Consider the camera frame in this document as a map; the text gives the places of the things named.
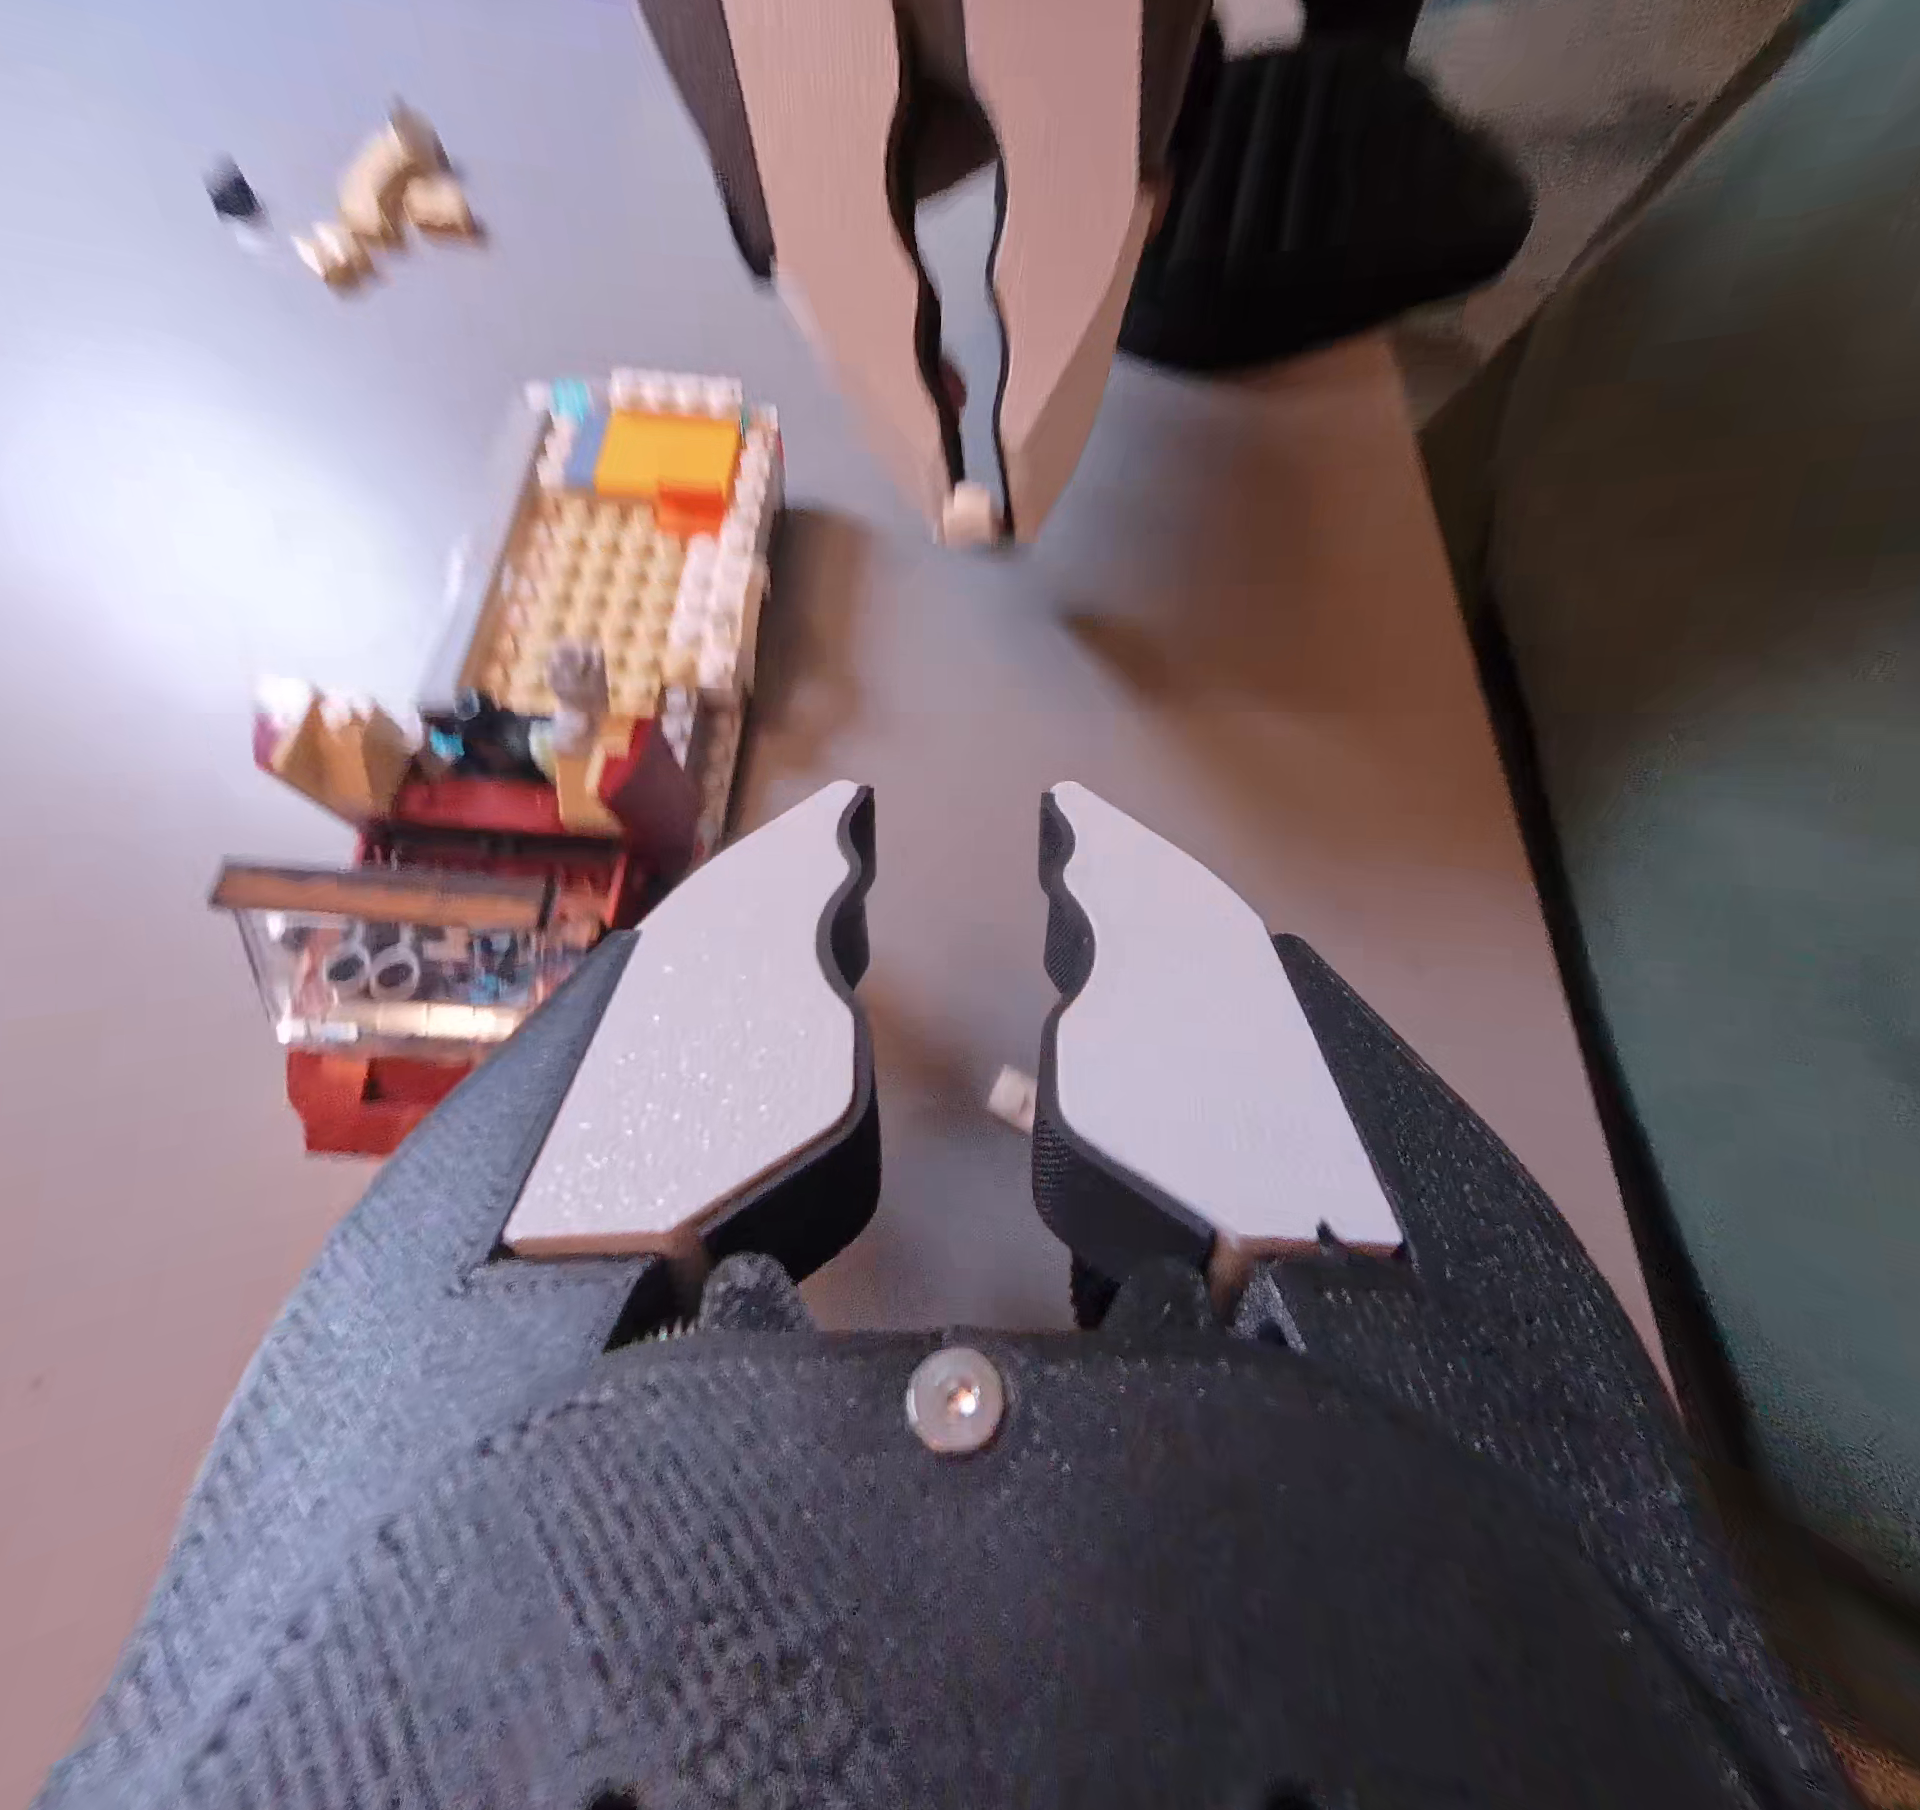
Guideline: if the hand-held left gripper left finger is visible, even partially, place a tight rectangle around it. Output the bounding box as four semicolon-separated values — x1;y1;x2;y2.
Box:
499;776;882;1277

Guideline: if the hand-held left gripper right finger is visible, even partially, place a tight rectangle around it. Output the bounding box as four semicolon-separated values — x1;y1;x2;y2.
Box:
1031;776;1403;1293

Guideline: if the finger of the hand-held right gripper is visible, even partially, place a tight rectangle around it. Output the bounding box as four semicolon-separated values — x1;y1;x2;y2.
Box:
708;0;970;528
964;0;1158;548

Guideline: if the black cloth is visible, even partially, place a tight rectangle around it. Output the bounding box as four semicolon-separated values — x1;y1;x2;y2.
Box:
1118;0;1543;372

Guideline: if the heap of tan toy bricks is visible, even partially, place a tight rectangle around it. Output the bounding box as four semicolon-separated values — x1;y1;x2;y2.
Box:
294;100;492;297

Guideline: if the toy brick model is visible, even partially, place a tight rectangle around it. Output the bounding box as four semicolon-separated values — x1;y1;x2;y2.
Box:
205;369;788;1157

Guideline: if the dark green sofa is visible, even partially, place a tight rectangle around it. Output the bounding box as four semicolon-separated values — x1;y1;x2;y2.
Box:
1414;0;1920;1598

